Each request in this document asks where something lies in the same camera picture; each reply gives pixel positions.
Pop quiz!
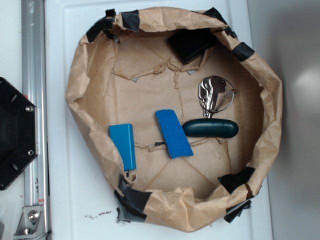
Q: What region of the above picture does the black square object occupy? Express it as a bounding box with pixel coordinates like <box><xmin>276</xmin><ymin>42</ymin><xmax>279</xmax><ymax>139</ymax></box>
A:
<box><xmin>167</xmin><ymin>28</ymin><xmax>218</xmax><ymax>64</ymax></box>

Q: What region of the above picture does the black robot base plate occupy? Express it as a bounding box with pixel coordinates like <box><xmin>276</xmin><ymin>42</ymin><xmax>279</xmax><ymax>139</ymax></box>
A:
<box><xmin>0</xmin><ymin>77</ymin><xmax>38</xmax><ymax>191</ymax></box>

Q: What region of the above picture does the blue plastic block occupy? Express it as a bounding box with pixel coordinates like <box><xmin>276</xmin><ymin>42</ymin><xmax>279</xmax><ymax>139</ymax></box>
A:
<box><xmin>109</xmin><ymin>123</ymin><xmax>137</xmax><ymax>171</ymax></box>

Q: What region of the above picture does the aluminium rail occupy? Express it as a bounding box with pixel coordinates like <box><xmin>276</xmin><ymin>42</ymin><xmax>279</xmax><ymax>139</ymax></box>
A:
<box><xmin>21</xmin><ymin>0</ymin><xmax>52</xmax><ymax>240</ymax></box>

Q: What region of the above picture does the brown paper-lined bin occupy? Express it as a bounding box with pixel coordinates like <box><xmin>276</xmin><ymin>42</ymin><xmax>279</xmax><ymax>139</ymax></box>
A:
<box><xmin>66</xmin><ymin>7</ymin><xmax>283</xmax><ymax>232</ymax></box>

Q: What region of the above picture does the metal corner bracket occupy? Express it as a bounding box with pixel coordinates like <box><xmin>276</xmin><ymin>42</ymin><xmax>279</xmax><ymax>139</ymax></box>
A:
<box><xmin>13</xmin><ymin>205</ymin><xmax>46</xmax><ymax>240</ymax></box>

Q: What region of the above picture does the blue sponge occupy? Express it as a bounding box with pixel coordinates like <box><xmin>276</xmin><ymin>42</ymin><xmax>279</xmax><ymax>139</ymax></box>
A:
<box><xmin>155</xmin><ymin>109</ymin><xmax>194</xmax><ymax>159</ymax></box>

